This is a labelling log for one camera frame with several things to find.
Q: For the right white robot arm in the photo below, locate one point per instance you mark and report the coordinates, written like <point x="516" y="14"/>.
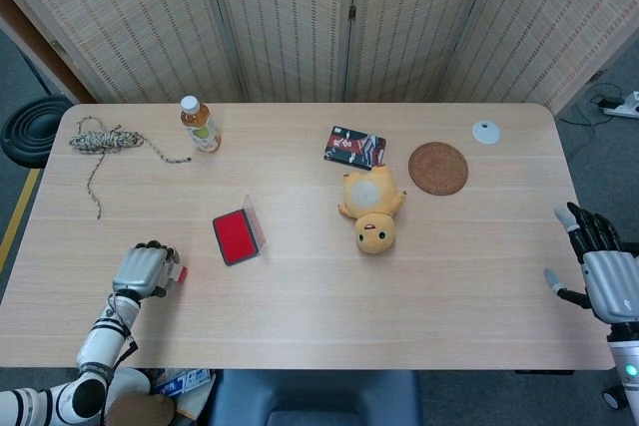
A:
<point x="626" y="361"/>

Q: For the dark blue seat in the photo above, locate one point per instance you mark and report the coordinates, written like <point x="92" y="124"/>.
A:
<point x="314" y="396"/>

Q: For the brown woven round coaster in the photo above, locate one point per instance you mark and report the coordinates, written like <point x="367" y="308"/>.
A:
<point x="438" y="168"/>

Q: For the blue white carton box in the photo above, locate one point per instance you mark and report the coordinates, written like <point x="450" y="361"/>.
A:
<point x="182" y="381"/>

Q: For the black red card box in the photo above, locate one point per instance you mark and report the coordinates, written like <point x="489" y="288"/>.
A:
<point x="354" y="146"/>

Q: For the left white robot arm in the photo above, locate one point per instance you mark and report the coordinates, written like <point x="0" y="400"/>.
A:
<point x="100" y="341"/>

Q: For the red ink pad clear lid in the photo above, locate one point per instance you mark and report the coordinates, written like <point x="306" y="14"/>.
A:
<point x="234" y="236"/>

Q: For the black ribbed round bin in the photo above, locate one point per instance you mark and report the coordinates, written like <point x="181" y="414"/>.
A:
<point x="30" y="131"/>

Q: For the white power strip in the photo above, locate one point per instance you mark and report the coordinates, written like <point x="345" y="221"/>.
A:
<point x="624" y="106"/>

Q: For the yellow plush toy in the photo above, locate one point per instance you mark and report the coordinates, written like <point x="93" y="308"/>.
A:
<point x="369" y="206"/>

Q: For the white round disc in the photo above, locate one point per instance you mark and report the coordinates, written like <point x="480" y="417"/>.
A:
<point x="486" y="131"/>

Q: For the white plate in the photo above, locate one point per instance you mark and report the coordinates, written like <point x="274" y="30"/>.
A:
<point x="132" y="381"/>

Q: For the small red white block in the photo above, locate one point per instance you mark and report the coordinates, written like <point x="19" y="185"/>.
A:
<point x="181" y="273"/>

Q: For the bamboo folding screen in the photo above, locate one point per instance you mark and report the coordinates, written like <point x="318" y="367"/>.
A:
<point x="279" y="22"/>

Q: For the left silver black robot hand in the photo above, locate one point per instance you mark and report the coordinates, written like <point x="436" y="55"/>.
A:
<point x="140" y="271"/>

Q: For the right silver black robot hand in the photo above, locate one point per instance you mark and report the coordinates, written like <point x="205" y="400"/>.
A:
<point x="611" y="291"/>

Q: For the tea bottle white cap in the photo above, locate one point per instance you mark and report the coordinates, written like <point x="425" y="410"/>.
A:
<point x="199" y="129"/>

